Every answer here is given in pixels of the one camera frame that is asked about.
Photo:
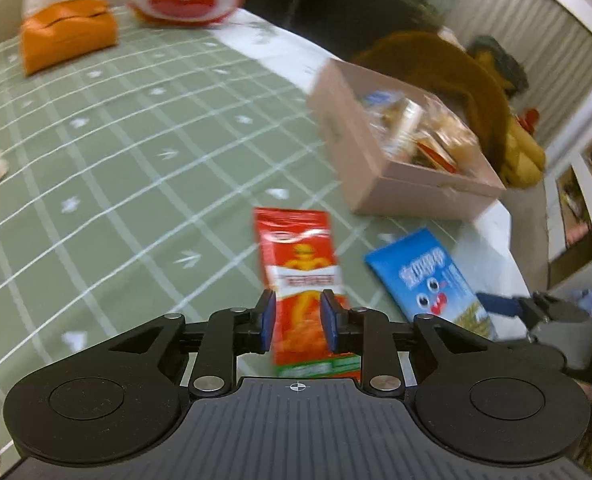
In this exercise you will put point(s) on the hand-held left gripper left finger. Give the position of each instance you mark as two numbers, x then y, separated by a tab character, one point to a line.
269	322

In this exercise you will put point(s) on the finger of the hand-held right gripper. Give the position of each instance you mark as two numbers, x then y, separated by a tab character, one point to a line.
498	305

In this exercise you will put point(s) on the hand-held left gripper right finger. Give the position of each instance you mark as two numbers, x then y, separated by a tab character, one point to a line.
330	322

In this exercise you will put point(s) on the red orange snack packet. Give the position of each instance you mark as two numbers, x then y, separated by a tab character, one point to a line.
301	270

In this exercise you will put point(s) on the large blue snack packet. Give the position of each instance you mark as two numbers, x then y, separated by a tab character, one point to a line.
421	280

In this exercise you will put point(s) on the red jerky packet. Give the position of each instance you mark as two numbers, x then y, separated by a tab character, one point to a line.
433	156

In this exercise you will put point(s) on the pink cardboard box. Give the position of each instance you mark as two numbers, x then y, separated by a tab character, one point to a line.
356	150

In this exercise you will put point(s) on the rice cracker packet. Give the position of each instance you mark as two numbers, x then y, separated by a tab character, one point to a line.
448	130

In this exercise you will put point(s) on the long clear cake packet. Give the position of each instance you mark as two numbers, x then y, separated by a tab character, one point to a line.
401	120

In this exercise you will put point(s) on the blue white snack packet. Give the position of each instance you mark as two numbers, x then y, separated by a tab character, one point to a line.
378	98

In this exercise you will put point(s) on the wooden shelf unit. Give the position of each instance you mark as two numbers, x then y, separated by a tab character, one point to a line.
583	195

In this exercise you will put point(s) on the yellow armchair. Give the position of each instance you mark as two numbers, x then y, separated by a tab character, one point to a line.
523	155

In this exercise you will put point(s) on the red toy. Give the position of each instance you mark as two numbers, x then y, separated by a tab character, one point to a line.
528	120

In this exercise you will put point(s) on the dark cloth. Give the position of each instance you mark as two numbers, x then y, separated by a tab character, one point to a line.
501	62

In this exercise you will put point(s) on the brown fur coat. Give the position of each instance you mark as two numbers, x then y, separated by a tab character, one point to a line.
426	65

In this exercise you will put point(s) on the white curtain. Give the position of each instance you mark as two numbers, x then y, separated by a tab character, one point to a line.
536	45

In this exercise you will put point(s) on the black aquarium cabinet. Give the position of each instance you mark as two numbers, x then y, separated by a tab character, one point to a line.
356	5

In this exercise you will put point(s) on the orange tissue box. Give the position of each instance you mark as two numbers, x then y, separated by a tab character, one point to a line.
65	40

